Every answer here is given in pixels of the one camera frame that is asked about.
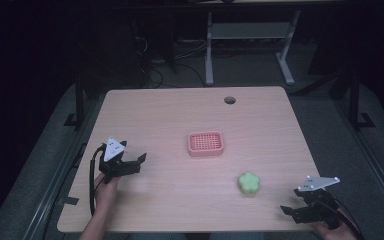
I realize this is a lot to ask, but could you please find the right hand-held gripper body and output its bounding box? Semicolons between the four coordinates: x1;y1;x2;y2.
292;175;344;231

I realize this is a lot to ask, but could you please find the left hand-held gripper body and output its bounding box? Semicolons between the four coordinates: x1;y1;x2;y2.
98;136;142;185

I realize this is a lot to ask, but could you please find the person's right hand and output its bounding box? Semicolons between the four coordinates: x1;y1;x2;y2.
309;219;359;240

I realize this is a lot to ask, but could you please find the person's left hand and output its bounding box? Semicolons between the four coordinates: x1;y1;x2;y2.
93;173;122;215

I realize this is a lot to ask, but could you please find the green flower-shaped soap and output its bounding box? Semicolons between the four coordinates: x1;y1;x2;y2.
237;171;262;197

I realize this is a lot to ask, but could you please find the black metal stand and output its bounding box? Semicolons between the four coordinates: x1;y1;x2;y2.
63;71;89;131
346;68;377;132

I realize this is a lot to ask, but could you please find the pink soap dish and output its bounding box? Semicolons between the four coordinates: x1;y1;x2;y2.
187;130;225;158

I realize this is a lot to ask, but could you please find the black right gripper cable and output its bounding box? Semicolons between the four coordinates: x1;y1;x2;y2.
326;196;365;240

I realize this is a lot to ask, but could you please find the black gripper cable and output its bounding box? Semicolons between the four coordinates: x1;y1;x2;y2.
326;196;365;240
88;147;106;217

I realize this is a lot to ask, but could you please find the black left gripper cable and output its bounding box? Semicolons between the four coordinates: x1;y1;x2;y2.
88;147;106;217

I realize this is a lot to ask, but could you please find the grey table edge bracket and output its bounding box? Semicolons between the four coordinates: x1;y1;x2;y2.
55;196;80;206

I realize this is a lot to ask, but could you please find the tangle of floor cables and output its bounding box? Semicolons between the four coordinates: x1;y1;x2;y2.
131;19;209;89

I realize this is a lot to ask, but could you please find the white metal desk frame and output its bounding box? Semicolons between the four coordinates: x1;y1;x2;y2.
204;9;302;87

